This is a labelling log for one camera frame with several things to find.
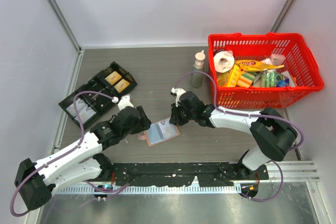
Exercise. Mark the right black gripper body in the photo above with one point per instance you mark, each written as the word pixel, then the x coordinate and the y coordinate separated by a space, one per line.
pixel 182 115

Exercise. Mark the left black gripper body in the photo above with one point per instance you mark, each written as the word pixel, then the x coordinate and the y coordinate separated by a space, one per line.
pixel 140 125

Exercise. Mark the pink card holder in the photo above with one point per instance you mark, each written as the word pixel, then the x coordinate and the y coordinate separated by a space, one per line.
pixel 152 136

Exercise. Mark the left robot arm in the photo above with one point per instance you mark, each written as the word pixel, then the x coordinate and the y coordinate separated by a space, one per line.
pixel 33 178

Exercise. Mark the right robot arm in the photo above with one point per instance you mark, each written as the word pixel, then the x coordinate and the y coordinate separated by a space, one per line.
pixel 273 134

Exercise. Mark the gold card stack lower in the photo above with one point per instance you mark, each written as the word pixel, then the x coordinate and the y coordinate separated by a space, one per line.
pixel 121 85

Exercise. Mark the gold card stack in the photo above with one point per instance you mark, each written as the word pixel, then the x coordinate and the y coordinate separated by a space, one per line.
pixel 121 85
pixel 113 78

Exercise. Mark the black card organizer tray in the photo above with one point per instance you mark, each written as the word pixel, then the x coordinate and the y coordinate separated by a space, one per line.
pixel 97 93

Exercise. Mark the silver card stack lower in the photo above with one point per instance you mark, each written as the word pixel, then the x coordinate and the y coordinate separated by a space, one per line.
pixel 85 114

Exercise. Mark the silver card stack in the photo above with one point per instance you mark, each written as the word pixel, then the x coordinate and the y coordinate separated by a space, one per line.
pixel 85 114
pixel 80 104

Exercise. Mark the gold card stack upper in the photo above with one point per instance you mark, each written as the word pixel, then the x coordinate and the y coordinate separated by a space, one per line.
pixel 113 78

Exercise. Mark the silver card stack upper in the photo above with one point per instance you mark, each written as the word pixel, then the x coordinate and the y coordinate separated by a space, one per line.
pixel 80 104

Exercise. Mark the green pump bottle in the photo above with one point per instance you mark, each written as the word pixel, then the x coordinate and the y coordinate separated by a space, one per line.
pixel 198 69

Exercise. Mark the yellow green sponge pack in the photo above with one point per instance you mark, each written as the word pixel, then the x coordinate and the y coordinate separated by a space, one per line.
pixel 240 78

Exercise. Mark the toilet paper roll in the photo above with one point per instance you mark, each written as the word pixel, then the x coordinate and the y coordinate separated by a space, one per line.
pixel 223 61

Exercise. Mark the yellow chips bag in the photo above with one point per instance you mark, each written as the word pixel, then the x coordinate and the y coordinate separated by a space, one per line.
pixel 255 66

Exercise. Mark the green packaged item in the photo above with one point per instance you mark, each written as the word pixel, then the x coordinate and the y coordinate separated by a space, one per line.
pixel 268 78

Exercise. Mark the blue packaged item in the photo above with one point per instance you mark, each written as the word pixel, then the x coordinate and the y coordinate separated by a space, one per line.
pixel 283 81

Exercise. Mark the white small packet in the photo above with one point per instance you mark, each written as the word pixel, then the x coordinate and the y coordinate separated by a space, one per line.
pixel 277 59

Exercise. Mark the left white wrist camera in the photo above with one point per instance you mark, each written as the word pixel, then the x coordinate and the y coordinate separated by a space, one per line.
pixel 123 102

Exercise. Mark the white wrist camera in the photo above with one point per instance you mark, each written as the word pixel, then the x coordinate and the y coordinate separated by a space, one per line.
pixel 177 92
pixel 123 102

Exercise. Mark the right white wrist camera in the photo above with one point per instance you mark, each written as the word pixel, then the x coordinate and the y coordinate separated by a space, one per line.
pixel 177 92

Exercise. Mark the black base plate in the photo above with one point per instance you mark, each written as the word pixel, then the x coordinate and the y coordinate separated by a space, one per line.
pixel 208 174

